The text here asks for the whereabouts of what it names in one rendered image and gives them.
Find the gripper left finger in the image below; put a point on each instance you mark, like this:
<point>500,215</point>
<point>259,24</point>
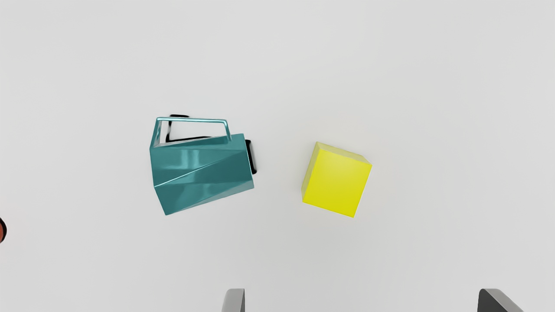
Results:
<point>234,301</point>

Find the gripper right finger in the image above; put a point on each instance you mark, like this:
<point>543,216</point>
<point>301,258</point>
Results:
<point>494,302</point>

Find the teal faceted mug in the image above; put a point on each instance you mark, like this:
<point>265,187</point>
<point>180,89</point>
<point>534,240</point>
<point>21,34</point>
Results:
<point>199,173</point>

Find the yellow cube block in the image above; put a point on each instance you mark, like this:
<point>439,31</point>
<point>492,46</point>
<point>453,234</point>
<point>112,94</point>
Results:
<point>336,182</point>

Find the orange round object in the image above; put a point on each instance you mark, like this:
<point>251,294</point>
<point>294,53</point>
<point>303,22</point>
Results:
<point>1,230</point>

